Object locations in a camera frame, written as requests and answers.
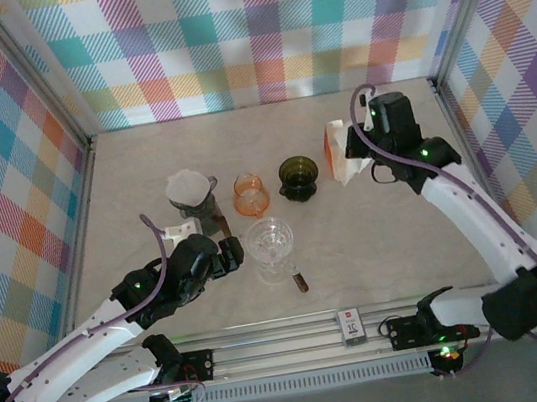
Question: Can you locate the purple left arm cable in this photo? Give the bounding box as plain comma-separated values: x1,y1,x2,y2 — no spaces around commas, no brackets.
0,210,193,402

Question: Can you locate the grey glass dripper wooden handle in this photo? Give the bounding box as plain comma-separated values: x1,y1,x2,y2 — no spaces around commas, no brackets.
162,165,232,245

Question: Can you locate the dark green coffee dripper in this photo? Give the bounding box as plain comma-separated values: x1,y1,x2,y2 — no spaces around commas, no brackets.
272,152,325,206

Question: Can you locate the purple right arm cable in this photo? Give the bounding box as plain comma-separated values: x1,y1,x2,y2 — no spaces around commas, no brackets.
347,59,537,389

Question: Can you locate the white orange filter box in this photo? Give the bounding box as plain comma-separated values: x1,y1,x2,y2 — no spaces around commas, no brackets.
317,116,365,185

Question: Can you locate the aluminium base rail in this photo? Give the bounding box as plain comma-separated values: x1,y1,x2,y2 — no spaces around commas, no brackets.
86,273,537,402

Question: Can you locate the clear glass server jug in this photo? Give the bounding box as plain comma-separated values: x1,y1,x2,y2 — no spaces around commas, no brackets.
242,212,313,303

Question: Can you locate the grey slotted cable tray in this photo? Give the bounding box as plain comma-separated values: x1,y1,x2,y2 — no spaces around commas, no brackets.
90,351,435,402

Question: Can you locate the white paper coffee filter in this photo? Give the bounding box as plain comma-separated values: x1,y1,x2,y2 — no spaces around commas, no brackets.
335,155,374,188
163,165,215,210

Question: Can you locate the aluminium side rail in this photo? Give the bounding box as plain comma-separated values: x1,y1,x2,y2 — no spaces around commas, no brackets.
425,61,537,402
0,134,137,402

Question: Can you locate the orange glass coffee server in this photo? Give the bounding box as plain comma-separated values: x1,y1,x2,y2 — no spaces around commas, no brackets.
227,169,272,218

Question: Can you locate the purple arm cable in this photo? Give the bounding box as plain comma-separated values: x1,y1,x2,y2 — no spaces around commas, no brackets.
0,210,193,402
347,59,537,389

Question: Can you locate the aluminium frame post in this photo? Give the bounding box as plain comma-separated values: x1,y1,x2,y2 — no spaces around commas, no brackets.
413,0,524,87
0,0,100,157

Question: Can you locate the white label card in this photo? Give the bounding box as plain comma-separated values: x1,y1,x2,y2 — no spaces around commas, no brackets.
336,305,370,349

